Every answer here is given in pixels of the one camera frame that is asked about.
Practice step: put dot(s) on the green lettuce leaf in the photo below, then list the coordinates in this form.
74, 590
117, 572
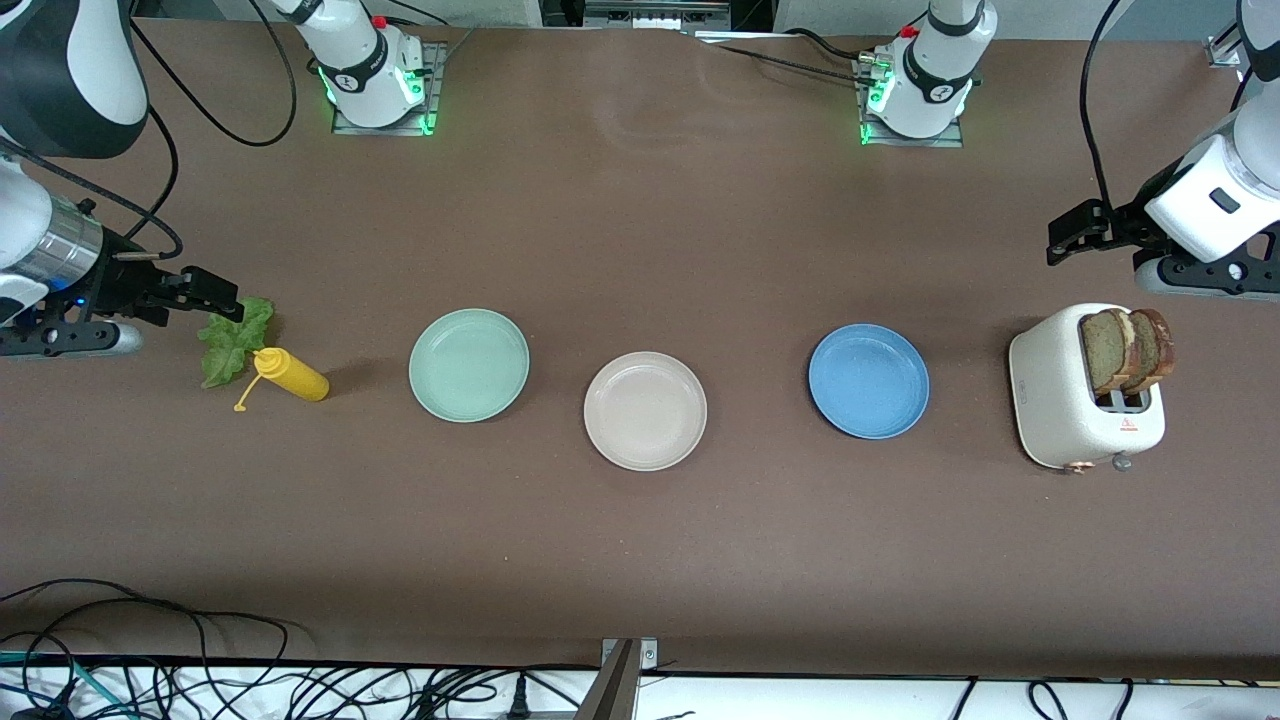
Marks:
225, 350

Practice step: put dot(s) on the grey metal beam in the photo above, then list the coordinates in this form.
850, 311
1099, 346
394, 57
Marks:
610, 690

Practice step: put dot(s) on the grey metal frame rail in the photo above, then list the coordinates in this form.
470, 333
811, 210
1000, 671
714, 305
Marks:
650, 15

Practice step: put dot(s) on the blue plate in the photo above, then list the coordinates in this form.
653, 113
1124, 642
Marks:
868, 381

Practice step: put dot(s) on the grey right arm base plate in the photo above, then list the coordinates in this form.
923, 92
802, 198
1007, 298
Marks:
436, 70

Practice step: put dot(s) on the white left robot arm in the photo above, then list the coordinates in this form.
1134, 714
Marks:
935, 90

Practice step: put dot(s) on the yellow mustard squeeze bottle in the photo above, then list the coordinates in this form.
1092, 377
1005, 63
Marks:
295, 378

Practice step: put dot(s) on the mint green plate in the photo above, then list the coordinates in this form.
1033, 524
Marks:
469, 365

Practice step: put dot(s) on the beige plate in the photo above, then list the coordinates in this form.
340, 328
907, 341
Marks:
645, 411

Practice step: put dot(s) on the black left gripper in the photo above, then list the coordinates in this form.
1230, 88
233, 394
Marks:
1122, 222

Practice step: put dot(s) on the white two-slot toaster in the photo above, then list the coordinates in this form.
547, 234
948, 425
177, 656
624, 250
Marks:
1050, 390

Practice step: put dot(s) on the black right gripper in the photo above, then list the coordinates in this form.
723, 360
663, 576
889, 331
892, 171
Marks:
118, 281

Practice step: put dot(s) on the grey left arm base plate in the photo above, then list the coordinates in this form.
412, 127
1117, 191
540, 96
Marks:
945, 140

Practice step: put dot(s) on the black power plug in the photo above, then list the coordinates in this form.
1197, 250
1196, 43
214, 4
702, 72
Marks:
518, 698

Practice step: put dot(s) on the aluminium profile bar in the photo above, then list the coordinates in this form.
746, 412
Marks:
1222, 52

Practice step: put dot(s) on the brown toasted bread slice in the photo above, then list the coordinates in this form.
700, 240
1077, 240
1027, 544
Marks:
1103, 350
1158, 345

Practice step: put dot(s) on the small silver table bracket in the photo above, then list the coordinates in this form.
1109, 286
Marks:
645, 652

